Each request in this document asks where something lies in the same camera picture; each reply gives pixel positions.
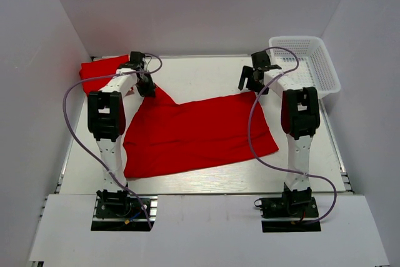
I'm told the white plastic mesh basket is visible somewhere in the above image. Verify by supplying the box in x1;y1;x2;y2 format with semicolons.
269;36;341;99

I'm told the red t shirt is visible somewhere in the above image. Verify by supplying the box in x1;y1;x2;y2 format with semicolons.
123;88;279;178
79;54;137;96

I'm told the folded red t shirt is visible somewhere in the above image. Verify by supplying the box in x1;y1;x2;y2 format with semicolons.
79;54;137;96

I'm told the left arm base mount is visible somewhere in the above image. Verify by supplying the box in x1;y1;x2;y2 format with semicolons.
91;190;158;232

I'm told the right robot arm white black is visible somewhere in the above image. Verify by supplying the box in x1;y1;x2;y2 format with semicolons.
238;47;320;194

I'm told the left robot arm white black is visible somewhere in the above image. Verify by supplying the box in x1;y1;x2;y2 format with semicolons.
87;51;156;192

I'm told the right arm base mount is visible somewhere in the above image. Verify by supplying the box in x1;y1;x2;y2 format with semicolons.
254;188;321;233

